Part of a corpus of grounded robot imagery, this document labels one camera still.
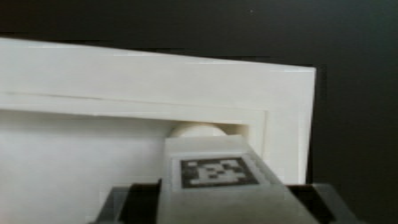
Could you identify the white table leg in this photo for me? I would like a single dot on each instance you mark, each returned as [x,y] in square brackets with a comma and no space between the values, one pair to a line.
[221,188]

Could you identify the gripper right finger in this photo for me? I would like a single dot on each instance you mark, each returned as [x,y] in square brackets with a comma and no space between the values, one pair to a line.
[324,203]

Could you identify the white square tabletop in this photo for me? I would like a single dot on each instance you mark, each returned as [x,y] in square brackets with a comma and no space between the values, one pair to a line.
[93,103]

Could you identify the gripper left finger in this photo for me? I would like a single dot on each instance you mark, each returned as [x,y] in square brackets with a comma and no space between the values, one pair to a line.
[131,205]

